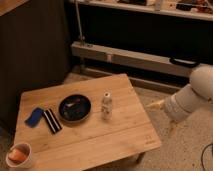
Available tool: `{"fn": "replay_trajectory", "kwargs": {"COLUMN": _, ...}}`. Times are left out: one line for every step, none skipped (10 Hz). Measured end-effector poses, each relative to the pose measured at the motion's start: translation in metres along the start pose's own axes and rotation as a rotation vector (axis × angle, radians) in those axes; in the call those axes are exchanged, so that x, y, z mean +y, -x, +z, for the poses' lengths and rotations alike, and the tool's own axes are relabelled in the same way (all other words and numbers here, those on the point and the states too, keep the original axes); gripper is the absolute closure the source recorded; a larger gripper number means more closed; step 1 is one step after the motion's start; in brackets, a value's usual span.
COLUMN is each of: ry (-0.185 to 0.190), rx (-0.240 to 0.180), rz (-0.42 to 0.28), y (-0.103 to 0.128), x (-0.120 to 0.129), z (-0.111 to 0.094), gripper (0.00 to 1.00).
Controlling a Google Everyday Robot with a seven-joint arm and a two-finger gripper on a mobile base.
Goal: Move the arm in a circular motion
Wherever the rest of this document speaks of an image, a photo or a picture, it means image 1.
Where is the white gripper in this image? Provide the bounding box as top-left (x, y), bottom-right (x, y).
top-left (147, 84), bottom-right (205, 135)

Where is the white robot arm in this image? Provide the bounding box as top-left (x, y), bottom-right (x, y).
top-left (147, 65), bottom-right (213, 135)

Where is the small white bottle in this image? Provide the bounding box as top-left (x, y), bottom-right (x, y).
top-left (101, 92), bottom-right (113, 120)

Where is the metal shelf rack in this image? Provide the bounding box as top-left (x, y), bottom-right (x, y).
top-left (65, 0), bottom-right (213, 88)

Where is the black round bowl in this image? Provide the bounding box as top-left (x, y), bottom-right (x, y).
top-left (58, 94), bottom-right (91, 123)

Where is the wooden low table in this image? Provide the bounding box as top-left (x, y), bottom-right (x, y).
top-left (10, 74), bottom-right (161, 171)

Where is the black white striped block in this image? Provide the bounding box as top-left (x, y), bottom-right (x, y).
top-left (43, 109), bottom-right (62, 134)

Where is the blue sponge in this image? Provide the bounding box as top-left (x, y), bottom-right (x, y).
top-left (25, 107), bottom-right (44, 128)

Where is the white cup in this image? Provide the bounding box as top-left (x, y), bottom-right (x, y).
top-left (5, 142), bottom-right (33, 168)

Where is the orange object in cup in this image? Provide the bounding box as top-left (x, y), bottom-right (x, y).
top-left (8, 148), bottom-right (27, 163)

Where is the black cable on floor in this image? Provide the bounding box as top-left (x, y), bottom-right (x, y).
top-left (200, 142), bottom-right (213, 171)

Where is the black handle on shelf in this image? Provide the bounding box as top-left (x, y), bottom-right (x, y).
top-left (169, 58), bottom-right (200, 68)

